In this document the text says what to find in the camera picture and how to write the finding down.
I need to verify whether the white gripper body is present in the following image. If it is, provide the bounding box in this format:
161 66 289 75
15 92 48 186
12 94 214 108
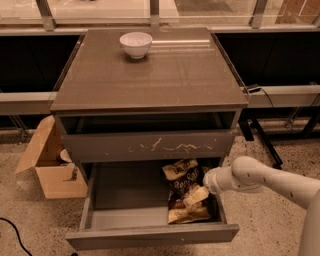
203 167 223 195

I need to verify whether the brown sea salt chip bag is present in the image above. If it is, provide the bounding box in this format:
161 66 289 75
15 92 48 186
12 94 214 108
162 159 211 224

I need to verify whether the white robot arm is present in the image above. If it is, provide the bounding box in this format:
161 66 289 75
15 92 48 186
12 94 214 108
203 156 320 256

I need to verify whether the open grey middle drawer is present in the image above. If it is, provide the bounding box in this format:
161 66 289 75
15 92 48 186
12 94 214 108
66 161 239 251

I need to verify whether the grey drawer cabinet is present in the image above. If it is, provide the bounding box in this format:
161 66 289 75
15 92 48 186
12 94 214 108
51 28 248 175

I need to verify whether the scratched grey top drawer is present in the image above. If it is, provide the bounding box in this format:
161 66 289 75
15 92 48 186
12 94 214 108
61 113 234 163

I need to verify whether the open cardboard box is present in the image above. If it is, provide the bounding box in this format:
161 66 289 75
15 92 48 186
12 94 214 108
15 116 87 199

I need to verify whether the white ceramic bowl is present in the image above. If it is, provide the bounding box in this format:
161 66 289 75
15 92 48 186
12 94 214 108
119 32 153 59

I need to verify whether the black power adapter with cable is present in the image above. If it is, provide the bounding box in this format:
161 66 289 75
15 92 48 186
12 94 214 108
242 84 274 108

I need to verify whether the black floor cable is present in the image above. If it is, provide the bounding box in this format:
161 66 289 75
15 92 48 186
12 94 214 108
0 217 34 256

